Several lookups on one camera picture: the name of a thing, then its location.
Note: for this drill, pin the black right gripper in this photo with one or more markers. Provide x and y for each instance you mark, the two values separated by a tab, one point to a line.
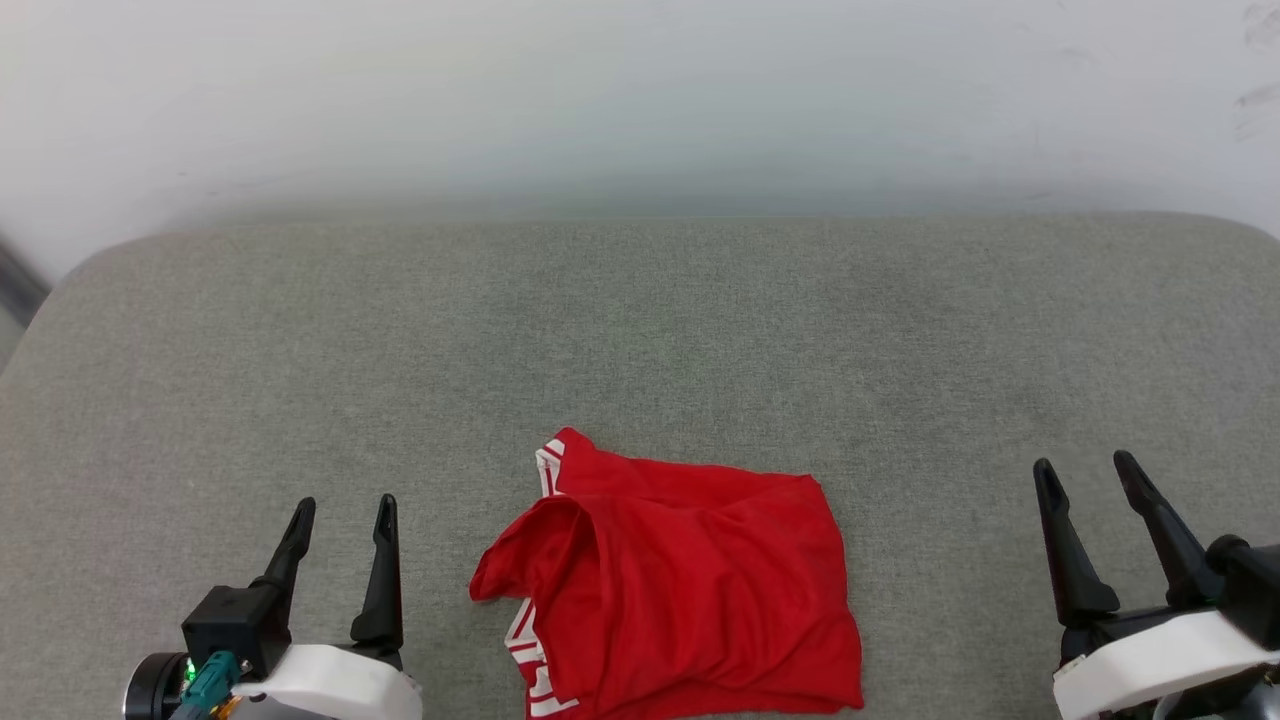
1245	585

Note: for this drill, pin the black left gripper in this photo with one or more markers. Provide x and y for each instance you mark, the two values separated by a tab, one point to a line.
235	625

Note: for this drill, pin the red shirt with white trim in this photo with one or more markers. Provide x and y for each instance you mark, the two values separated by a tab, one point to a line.
680	590

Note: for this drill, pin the grey fabric sofa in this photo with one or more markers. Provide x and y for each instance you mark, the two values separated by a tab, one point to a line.
650	330

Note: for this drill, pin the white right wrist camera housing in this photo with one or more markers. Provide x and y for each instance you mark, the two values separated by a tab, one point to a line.
1160	660

